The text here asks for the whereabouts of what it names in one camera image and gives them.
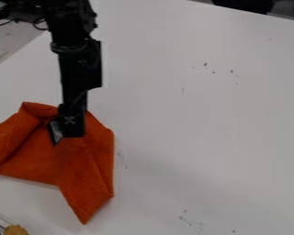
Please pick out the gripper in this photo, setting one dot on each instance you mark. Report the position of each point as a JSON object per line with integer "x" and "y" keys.
{"x": 75, "y": 120}

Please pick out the orange cloth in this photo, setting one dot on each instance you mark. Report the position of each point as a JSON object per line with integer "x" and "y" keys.
{"x": 78, "y": 171}

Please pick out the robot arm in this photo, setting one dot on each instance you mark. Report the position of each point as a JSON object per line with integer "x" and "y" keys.
{"x": 73, "y": 61}

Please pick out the yellow toy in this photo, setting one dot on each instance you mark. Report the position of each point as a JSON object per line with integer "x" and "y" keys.
{"x": 16, "y": 230}

